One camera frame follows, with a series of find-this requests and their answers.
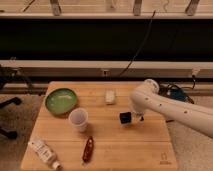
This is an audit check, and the black eraser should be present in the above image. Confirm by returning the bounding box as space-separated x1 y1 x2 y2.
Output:
119 112 132 124

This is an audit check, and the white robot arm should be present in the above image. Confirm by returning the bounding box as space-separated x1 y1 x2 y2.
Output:
130 79 213 138

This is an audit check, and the white sponge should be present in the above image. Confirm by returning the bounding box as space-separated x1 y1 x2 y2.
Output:
105 90 116 105

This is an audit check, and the wooden board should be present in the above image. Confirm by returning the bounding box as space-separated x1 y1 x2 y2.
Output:
32 82 177 171

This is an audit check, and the white plastic cup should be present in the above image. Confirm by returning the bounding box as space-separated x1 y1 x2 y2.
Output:
68 108 88 132

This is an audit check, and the red pocket knife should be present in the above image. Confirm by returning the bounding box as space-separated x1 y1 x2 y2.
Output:
82 136 94 163

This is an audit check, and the green bowl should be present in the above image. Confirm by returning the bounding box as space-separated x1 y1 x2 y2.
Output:
45 88 78 116

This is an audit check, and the white plastic bottle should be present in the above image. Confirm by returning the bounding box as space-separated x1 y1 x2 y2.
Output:
28 138 61 170

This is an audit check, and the black office chair base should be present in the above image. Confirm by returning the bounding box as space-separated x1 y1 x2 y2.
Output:
0 64 34 140

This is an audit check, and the black cable by robot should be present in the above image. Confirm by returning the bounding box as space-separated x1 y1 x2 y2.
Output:
159 74 198 104

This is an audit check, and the black hanging cable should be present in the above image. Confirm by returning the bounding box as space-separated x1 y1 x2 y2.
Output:
118 9 157 78

